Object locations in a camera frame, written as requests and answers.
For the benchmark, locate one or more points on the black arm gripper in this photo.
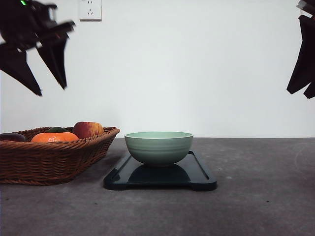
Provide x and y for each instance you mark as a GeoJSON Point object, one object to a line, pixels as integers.
{"type": "Point", "coordinates": [22, 24]}
{"type": "Point", "coordinates": [304, 72]}

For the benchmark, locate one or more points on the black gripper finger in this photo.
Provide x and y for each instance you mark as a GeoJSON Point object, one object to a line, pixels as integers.
{"type": "Point", "coordinates": [310, 90]}

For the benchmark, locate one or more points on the green ceramic bowl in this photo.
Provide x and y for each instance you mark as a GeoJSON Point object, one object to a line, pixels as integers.
{"type": "Point", "coordinates": [158, 148]}

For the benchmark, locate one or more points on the brown wicker basket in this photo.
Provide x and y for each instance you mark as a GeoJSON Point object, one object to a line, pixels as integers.
{"type": "Point", "coordinates": [41, 162]}

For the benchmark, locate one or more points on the dark green fruit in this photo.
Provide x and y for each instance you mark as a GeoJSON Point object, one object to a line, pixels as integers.
{"type": "Point", "coordinates": [57, 129]}

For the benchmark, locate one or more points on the orange tangerine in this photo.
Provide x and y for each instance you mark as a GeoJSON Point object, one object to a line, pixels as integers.
{"type": "Point", "coordinates": [54, 137]}

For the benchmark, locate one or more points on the dark purple fruit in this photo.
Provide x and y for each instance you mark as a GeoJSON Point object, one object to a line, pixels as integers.
{"type": "Point", "coordinates": [12, 137]}

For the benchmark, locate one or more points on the red yellow apple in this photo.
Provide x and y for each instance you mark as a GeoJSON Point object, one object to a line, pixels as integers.
{"type": "Point", "coordinates": [85, 129]}

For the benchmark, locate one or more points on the dark rectangular tray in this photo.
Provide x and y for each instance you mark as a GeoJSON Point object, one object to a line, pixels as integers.
{"type": "Point", "coordinates": [188, 172]}

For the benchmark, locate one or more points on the white wall socket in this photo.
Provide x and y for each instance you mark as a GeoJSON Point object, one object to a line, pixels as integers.
{"type": "Point", "coordinates": [90, 11]}

